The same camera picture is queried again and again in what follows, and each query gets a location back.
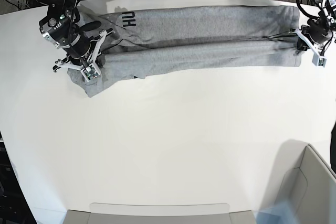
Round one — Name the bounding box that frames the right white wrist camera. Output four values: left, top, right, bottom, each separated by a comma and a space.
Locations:
53, 29, 113, 82

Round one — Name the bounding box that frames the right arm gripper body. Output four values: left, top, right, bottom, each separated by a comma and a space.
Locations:
51, 20, 114, 65

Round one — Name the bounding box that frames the grey chair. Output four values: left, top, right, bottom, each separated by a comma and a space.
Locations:
275, 145, 335, 223
63, 202, 256, 223

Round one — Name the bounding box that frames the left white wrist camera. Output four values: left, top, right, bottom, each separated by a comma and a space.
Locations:
290, 28, 327, 67

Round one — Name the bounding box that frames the grey T-shirt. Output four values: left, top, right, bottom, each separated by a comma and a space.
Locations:
68, 6, 301, 97

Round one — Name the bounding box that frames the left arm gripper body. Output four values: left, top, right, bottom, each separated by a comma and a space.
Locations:
290, 24, 335, 51

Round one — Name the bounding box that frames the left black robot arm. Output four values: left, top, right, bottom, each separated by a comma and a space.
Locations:
295, 0, 335, 57

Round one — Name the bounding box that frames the grey chair at bottom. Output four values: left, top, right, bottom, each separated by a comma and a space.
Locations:
63, 202, 256, 223

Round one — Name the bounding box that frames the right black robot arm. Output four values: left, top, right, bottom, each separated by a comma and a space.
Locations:
39, 0, 114, 81

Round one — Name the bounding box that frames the grey chair at right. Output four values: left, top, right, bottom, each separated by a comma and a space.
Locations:
275, 145, 335, 223

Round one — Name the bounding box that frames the blue translucent object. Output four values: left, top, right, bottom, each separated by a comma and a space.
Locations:
254, 200, 300, 224

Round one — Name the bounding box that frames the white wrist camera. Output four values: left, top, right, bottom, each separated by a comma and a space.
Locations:
53, 29, 113, 82
290, 28, 327, 67

